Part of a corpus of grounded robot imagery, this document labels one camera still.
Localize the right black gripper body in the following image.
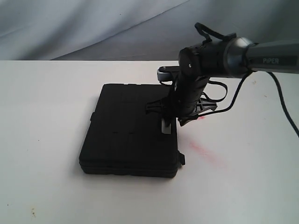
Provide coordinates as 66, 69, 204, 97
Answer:
145, 74, 217, 126

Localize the grey backdrop cloth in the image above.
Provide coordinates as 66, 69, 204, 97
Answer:
0, 0, 299, 60

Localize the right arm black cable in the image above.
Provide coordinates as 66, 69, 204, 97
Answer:
194, 22, 299, 140

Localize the right silver black robot arm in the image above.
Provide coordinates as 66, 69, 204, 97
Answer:
146, 35, 299, 126

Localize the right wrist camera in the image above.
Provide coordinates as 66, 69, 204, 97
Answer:
157, 66, 180, 82

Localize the black plastic tool case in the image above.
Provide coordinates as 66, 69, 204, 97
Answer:
79, 84, 185, 178

